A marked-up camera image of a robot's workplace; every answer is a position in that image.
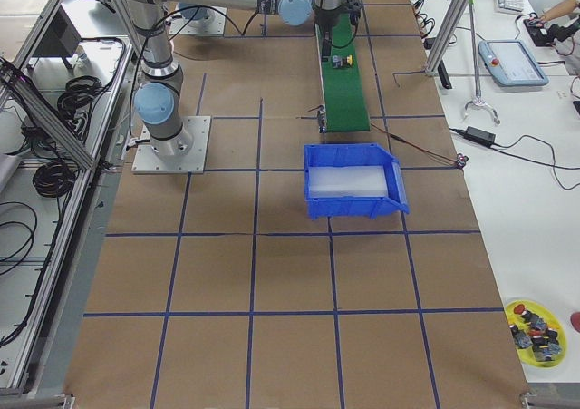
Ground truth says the near blue plastic bin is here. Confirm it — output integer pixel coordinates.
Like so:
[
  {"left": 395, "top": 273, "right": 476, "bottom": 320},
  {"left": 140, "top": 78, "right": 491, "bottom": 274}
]
[{"left": 304, "top": 143, "right": 410, "bottom": 219}]

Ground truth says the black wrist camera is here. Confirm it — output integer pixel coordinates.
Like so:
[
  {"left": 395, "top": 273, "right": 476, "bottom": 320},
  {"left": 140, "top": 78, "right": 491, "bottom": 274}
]
[{"left": 344, "top": 0, "right": 362, "bottom": 26}]

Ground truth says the yellow push button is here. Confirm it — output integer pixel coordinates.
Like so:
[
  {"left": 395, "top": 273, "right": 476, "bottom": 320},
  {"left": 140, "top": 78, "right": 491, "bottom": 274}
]
[{"left": 331, "top": 54, "right": 354, "bottom": 69}]

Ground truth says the green conveyor belt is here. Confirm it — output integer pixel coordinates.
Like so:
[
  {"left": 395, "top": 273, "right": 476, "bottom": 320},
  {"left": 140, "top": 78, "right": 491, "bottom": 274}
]
[{"left": 316, "top": 15, "right": 370, "bottom": 133}]

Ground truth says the robot teach pendant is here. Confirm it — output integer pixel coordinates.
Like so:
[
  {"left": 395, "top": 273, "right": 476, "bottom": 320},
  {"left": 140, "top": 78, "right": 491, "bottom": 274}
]
[{"left": 478, "top": 40, "right": 549, "bottom": 87}]

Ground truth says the yellow plate of buttons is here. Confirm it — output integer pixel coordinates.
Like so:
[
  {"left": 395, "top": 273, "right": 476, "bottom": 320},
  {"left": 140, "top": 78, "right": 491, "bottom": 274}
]
[{"left": 504, "top": 299, "right": 567, "bottom": 368}]

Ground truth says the white foam pad near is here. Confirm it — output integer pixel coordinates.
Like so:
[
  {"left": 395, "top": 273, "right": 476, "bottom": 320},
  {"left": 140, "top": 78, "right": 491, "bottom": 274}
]
[{"left": 306, "top": 166, "right": 388, "bottom": 198}]

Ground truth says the black power adapter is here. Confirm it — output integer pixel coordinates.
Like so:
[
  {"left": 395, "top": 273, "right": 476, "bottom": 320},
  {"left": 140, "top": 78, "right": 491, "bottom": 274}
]
[{"left": 464, "top": 126, "right": 496, "bottom": 148}]

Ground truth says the aluminium frame post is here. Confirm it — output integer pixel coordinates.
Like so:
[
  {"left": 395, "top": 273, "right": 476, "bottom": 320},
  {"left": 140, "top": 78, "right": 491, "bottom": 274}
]
[{"left": 425, "top": 0, "right": 468, "bottom": 80}]

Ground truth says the metal grabber stick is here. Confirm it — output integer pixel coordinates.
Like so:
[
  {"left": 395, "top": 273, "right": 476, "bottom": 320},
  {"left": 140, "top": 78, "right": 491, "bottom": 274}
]
[{"left": 463, "top": 0, "right": 500, "bottom": 125}]

